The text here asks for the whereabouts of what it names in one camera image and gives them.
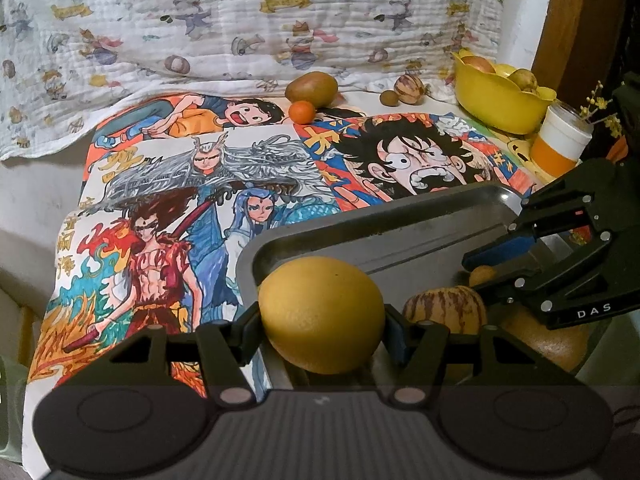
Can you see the metal tray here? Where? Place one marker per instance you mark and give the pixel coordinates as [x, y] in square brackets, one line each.
[400, 240]

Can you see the small orange fruit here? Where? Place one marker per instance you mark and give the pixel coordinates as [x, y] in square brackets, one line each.
[482, 276]

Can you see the red-yellow apple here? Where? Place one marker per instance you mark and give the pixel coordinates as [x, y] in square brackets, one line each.
[477, 64]

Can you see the striped pepino melon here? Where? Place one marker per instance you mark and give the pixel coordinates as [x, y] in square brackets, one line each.
[442, 310]
[408, 89]

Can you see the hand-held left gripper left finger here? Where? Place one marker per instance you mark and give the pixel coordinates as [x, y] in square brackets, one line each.
[235, 340]

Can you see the small orange kumquat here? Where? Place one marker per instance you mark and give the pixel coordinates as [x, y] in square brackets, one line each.
[302, 112]

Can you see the white and orange cup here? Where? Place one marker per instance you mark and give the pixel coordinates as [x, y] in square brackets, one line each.
[560, 140]

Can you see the green-brown mango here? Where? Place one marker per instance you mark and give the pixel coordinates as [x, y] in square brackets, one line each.
[311, 89]

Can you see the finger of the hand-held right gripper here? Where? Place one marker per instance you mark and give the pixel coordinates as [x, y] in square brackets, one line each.
[520, 290]
[502, 249]

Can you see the yellow plastic bowl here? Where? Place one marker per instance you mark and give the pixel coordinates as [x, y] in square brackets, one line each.
[495, 102]

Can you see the flame warrior drawing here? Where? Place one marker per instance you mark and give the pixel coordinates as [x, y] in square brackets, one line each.
[165, 240]

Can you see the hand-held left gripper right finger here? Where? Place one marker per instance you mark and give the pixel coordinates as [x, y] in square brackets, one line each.
[397, 342]

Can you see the brown kiwi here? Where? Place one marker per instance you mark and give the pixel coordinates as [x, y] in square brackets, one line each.
[545, 345]

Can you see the small brown fruit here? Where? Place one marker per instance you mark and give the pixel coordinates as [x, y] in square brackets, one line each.
[388, 98]

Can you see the brown wooden door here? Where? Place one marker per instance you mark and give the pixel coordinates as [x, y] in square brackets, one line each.
[575, 10]

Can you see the yellow lemon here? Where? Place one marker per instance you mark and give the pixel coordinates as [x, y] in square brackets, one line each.
[320, 310]

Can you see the printed white blanket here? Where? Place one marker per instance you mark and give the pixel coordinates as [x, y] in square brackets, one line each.
[200, 20]

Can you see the yellow flower twig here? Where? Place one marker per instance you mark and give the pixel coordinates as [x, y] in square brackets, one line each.
[597, 105]

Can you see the green pear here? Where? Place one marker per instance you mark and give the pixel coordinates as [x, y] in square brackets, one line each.
[523, 79]

